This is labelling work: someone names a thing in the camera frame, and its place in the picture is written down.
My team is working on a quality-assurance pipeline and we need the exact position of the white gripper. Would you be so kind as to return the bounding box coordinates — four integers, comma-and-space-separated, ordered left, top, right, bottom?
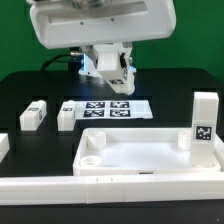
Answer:
29, 0, 177, 81

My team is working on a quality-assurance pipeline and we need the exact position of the white desk tabletop tray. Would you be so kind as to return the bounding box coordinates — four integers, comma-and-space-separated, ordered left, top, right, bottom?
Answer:
73, 128, 224, 176

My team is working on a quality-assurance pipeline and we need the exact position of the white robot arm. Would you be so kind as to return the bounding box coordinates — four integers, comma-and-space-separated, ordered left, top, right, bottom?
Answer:
26, 0, 176, 49

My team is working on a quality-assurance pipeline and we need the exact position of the fiducial marker sheet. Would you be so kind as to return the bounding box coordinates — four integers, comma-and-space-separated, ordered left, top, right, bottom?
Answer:
76, 100, 153, 119

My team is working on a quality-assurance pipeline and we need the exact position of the white left fence piece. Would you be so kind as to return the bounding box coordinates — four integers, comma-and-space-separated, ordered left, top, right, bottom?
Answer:
0, 133, 9, 163

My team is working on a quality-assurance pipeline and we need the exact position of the black cable at base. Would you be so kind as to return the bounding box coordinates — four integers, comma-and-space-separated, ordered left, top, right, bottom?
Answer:
40, 49, 83, 72

